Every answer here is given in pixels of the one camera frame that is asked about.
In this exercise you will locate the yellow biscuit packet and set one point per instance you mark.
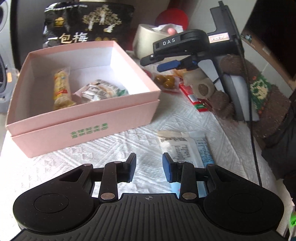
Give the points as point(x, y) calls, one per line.
point(62, 95)

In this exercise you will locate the cream tissue box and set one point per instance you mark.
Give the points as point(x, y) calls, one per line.
point(146, 35)

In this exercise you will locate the red green sachet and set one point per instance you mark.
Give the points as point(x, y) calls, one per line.
point(198, 104)

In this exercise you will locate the green plums vacuum pack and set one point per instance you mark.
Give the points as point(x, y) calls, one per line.
point(168, 83)

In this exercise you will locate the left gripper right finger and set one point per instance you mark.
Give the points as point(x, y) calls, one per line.
point(182, 173)

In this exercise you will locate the black plum snack bag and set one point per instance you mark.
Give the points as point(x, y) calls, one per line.
point(84, 21)

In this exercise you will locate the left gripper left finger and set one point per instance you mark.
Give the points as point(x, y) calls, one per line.
point(114, 173)

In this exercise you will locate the pink tissue box ornament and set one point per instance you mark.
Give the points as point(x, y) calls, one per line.
point(171, 31)

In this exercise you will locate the pink cardboard box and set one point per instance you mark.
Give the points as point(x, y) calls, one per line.
point(81, 101)

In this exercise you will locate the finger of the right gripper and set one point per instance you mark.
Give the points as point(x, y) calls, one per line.
point(175, 64)
point(148, 60)

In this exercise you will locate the grey white snack packet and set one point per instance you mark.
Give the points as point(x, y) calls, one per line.
point(99, 90)

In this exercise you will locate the white textured table cloth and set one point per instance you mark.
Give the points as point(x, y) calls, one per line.
point(229, 143)

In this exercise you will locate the black television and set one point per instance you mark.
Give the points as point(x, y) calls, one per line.
point(272, 24)

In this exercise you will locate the white blue snack packet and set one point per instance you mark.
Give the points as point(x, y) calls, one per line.
point(189, 147)

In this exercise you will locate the red round object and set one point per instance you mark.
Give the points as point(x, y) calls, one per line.
point(173, 16)

